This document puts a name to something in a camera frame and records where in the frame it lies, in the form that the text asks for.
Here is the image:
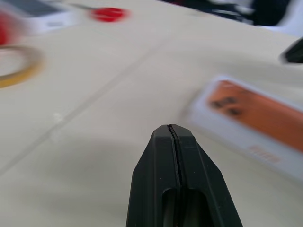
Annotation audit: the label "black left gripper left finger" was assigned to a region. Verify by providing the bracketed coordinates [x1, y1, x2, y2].
[125, 124, 180, 227]

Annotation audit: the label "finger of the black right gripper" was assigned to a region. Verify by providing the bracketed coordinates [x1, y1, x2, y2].
[280, 37, 303, 65]

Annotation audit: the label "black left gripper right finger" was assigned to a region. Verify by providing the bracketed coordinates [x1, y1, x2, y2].
[169, 124, 244, 227]

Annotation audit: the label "white box purple phone print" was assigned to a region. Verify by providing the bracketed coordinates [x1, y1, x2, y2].
[14, 0, 74, 36]

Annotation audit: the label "yellow tape roll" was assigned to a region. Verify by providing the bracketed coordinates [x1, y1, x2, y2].
[0, 46, 45, 88]

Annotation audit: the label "red tape roll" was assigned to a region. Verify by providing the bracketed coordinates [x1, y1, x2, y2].
[0, 11, 8, 45]

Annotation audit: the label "red handled scissors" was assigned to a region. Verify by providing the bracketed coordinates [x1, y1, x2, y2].
[68, 2, 131, 24]

